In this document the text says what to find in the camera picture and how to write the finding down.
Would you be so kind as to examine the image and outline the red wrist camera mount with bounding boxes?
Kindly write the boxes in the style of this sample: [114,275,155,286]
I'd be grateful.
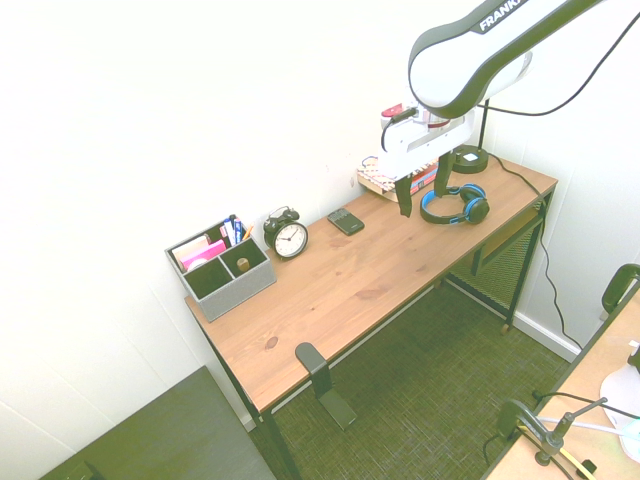
[380,102,419,132]

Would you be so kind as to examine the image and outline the pink sticky notes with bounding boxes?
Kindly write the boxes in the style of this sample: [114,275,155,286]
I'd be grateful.
[180,239,228,274]

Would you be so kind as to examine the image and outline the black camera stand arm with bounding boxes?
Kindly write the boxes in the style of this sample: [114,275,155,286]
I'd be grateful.
[533,396,609,467]

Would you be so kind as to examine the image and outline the grey desk organizer box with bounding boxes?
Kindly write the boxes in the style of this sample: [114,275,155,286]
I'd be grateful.
[165,219,278,323]

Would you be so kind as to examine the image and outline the light wooden robot table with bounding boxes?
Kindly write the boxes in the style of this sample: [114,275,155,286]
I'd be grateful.
[487,298,640,480]

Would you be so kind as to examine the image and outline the red book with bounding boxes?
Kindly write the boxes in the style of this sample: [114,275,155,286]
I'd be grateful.
[408,160,441,187]

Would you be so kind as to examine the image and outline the black lamp power cable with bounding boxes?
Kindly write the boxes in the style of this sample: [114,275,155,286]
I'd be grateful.
[487,152,585,352]

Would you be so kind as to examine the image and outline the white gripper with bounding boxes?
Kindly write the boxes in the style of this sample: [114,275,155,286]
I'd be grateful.
[379,110,484,219]

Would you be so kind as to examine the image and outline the black smartphone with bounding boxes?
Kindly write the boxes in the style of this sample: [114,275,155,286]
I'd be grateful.
[327,208,365,237]

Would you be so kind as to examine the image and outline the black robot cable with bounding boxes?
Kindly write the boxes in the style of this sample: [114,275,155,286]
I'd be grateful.
[477,8,640,118]

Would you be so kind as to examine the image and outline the beige notepad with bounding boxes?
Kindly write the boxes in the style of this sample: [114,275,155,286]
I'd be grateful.
[172,234,210,264]

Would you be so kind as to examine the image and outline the striped fabric pouch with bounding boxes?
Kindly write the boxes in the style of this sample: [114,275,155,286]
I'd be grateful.
[356,155,402,204]

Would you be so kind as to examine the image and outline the black desk lamp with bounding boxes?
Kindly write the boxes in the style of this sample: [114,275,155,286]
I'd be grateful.
[449,98,490,176]

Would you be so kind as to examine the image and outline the black headphone hanger hook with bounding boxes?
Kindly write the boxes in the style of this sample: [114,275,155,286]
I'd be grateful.
[294,342,359,432]

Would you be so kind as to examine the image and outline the black curved bracket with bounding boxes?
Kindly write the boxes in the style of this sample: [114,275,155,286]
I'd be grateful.
[599,263,640,322]

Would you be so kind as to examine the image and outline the black twin-bell alarm clock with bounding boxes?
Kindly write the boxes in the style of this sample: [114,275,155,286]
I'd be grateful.
[262,205,310,263]

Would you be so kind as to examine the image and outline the black and blue headphone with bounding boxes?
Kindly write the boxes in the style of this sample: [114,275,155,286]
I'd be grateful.
[418,183,490,226]

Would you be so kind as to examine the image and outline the black table clamp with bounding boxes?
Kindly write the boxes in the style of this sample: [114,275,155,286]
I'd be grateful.
[496,397,569,469]

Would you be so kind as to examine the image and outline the wooden desk with black frame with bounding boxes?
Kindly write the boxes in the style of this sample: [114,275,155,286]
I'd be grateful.
[184,154,559,480]

